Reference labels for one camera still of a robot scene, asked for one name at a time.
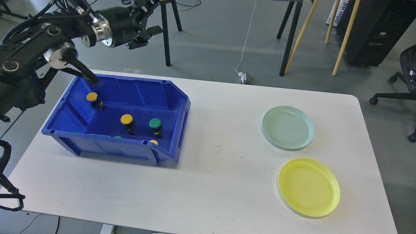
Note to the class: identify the black tripod stand left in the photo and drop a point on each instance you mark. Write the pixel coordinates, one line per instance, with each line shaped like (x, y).
(175, 9)

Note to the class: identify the black computer tower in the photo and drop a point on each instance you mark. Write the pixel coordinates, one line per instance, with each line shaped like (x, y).
(378, 26)

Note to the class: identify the white printed bag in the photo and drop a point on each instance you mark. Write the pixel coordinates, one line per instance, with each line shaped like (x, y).
(338, 9)

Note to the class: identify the yellow plate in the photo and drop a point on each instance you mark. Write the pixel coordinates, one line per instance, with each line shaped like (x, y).
(309, 187)

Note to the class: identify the wooden pole middle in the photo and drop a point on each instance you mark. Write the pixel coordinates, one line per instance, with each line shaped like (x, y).
(332, 19)

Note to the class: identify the white power adapter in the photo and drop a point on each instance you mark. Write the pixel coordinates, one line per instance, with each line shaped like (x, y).
(246, 78)

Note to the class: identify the green push button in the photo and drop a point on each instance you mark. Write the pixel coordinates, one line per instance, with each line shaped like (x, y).
(157, 129)

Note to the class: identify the yellow push button back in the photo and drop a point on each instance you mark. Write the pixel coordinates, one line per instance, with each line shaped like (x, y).
(96, 104)

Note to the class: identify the wooden pole right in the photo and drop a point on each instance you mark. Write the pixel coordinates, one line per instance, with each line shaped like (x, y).
(346, 37)

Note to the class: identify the light green plate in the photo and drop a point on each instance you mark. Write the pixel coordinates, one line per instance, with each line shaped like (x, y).
(288, 128)

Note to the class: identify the yellow push button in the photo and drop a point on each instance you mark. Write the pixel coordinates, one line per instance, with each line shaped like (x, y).
(96, 104)
(130, 126)

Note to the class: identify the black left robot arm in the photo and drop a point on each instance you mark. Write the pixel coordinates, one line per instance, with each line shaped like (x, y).
(35, 50)

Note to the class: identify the blue plastic storage bin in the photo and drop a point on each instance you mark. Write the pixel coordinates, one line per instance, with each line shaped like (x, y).
(143, 98)

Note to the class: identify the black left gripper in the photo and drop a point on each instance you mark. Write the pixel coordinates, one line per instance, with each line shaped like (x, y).
(117, 26)

